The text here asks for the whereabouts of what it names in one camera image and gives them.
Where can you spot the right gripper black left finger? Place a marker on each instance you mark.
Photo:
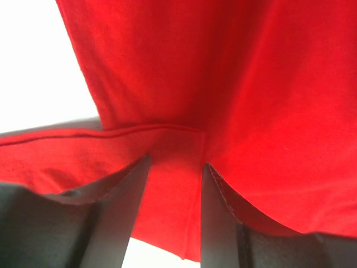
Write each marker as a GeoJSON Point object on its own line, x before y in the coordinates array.
{"type": "Point", "coordinates": [87, 226]}

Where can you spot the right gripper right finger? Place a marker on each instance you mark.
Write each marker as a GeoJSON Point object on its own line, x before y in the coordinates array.
{"type": "Point", "coordinates": [234, 233]}

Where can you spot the red t shirt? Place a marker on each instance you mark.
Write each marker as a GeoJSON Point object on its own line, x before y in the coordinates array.
{"type": "Point", "coordinates": [265, 91]}

